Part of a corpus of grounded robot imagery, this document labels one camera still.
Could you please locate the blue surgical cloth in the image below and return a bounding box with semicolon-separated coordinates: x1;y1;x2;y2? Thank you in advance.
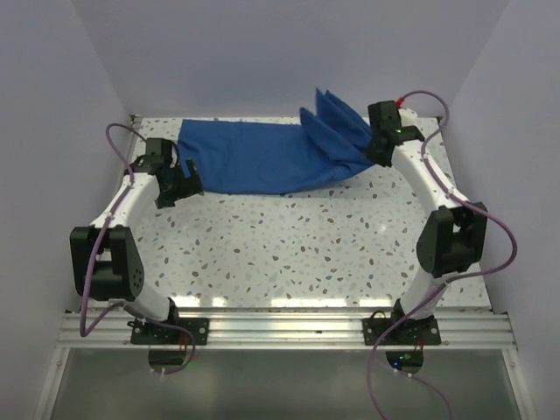
178;91;373;195

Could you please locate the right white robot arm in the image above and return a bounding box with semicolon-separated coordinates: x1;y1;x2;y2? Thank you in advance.
364;101;487;344

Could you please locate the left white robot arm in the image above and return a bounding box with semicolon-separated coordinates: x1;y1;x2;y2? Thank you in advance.
69;138;203;344

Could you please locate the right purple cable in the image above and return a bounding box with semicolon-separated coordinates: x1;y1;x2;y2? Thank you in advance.
366;89;521;420

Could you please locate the purple cable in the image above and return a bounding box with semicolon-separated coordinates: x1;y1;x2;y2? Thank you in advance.
78;122;198;375
366;89;521;420

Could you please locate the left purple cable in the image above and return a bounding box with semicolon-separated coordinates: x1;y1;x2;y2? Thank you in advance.
78;122;198;375

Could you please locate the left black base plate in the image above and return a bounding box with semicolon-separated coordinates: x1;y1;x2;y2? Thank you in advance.
127;318;210;346

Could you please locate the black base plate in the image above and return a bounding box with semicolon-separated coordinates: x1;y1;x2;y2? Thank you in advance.
361;311;442;347
127;318;210;346

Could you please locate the aluminium mounting rail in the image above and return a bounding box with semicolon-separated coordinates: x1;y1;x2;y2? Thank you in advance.
56;308;516;351

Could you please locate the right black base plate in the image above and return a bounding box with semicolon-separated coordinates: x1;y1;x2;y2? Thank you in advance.
361;311;442;347

